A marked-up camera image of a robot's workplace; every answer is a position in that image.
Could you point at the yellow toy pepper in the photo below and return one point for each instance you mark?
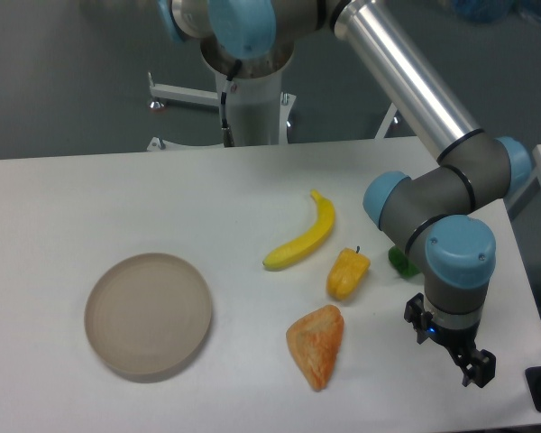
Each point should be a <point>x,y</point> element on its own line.
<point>347,272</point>

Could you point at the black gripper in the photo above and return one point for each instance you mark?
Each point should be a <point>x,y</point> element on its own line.
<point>457,333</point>

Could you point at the yellow toy banana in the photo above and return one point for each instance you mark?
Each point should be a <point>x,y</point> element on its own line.
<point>305,244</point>

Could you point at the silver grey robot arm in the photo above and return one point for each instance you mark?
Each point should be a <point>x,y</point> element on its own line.
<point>429,218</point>

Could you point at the blue plastic bags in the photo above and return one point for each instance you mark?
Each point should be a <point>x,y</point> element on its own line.
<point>489,12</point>

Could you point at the orange toy croissant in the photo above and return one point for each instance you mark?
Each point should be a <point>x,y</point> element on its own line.
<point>314,342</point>

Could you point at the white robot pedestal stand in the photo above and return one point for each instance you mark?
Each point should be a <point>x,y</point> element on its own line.
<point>309,91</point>

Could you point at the green toy pepper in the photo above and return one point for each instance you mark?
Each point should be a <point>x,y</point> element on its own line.
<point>401,264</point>

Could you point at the beige round plate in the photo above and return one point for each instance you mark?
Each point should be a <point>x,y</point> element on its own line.
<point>148,316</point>

